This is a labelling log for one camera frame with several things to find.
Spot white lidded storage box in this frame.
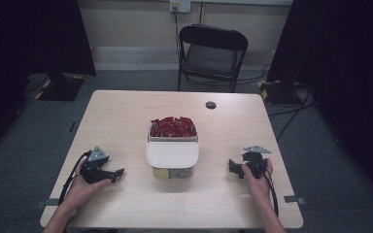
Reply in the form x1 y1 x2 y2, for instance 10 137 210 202
146 124 200 180

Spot grey tape strip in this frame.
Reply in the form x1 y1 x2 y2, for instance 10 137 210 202
283 194 307 206
34 197 61 209

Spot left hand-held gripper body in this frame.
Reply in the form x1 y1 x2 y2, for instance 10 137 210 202
79 146 119 184

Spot black floor cables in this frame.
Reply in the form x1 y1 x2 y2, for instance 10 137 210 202
267 86 319 143

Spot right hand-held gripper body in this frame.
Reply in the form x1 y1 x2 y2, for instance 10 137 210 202
241 145 272 180

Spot person's right hand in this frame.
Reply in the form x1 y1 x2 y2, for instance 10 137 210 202
241 158 274 206

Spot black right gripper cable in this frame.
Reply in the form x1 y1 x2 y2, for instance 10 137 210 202
261 169 280 217

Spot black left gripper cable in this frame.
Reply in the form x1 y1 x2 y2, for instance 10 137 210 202
58 150 93 207

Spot person's left hand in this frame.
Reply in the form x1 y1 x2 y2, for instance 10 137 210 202
63 158 113 213

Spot white wall outlet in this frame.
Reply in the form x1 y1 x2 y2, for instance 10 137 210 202
169 0 192 15

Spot black folding chair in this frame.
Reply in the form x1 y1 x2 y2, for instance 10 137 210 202
176 23 250 94

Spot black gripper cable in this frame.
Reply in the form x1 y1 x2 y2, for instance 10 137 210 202
58 150 93 207
261 169 280 217

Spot small yellow pudding cup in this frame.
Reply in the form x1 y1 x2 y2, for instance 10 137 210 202
153 168 171 180

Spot dark curtain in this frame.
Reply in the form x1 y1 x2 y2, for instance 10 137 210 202
266 0 373 208
0 0 97 163

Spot black stand base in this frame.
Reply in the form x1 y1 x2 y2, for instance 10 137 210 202
257 79 302 106
34 73 86 102

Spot pile of red packets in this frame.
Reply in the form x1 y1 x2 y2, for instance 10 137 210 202
149 116 198 138

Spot black wall outlet cable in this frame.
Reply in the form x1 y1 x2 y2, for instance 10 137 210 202
173 5 182 60

